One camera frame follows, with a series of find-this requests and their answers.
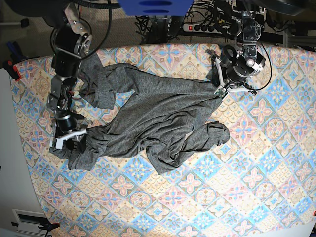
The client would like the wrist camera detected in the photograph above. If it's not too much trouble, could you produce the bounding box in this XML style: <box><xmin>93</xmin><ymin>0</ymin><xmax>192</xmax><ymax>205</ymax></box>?
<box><xmin>214</xmin><ymin>89</ymin><xmax>228</xmax><ymax>100</ymax></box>
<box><xmin>49</xmin><ymin>137</ymin><xmax>66</xmax><ymax>149</ymax></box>

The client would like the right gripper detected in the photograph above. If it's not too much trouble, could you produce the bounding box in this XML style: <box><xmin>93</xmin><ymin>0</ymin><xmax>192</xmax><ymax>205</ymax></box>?
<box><xmin>50</xmin><ymin>112</ymin><xmax>87</xmax><ymax>142</ymax></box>

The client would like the patterned tablecloth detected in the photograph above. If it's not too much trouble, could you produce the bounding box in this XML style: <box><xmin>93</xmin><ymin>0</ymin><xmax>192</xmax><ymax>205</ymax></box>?
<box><xmin>10</xmin><ymin>47</ymin><xmax>316</xmax><ymax>237</ymax></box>

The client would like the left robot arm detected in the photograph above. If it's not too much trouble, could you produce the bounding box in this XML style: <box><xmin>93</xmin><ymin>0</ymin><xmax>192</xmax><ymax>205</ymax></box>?
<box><xmin>211</xmin><ymin>11</ymin><xmax>266</xmax><ymax>98</ymax></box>

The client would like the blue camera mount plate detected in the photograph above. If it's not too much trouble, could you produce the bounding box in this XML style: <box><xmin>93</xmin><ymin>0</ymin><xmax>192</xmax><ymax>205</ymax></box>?
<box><xmin>118</xmin><ymin>0</ymin><xmax>193</xmax><ymax>16</ymax></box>

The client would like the blue black clamp bottom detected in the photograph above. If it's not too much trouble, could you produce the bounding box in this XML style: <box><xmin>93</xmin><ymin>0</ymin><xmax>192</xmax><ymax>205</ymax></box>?
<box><xmin>11</xmin><ymin>221</ymin><xmax>61</xmax><ymax>234</ymax></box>

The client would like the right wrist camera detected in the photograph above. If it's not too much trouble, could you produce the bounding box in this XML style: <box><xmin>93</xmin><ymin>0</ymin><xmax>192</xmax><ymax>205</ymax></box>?
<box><xmin>49</xmin><ymin>137</ymin><xmax>66</xmax><ymax>149</ymax></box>

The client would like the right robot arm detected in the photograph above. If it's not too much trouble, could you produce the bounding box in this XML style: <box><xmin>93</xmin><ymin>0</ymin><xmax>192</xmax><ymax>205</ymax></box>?
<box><xmin>47</xmin><ymin>3</ymin><xmax>92</xmax><ymax>149</ymax></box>

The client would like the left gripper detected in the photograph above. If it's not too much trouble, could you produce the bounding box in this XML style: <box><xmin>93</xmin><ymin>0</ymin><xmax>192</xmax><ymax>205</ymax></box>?
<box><xmin>213</xmin><ymin>56</ymin><xmax>254</xmax><ymax>95</ymax></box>

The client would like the white power strip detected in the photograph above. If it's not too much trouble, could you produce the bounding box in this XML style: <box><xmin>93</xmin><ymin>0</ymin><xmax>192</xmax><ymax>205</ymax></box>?
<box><xmin>182</xmin><ymin>23</ymin><xmax>221</xmax><ymax>34</ymax></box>

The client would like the white floor vent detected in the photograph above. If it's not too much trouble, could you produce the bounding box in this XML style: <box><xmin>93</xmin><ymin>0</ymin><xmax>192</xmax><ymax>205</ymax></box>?
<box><xmin>11</xmin><ymin>209</ymin><xmax>49</xmax><ymax>237</ymax></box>

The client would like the grey t-shirt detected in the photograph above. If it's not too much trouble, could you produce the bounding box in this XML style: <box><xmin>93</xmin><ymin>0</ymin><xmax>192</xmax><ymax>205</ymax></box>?
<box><xmin>49</xmin><ymin>55</ymin><xmax>230</xmax><ymax>174</ymax></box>

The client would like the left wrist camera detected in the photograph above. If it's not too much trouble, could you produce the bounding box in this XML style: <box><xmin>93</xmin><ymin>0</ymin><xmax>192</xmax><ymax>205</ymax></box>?
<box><xmin>214</xmin><ymin>89</ymin><xmax>228</xmax><ymax>100</ymax></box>

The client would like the red black clamp left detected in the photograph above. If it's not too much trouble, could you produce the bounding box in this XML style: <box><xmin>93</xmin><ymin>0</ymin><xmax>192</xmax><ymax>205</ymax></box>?
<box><xmin>2</xmin><ymin>60</ymin><xmax>21</xmax><ymax>81</ymax></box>

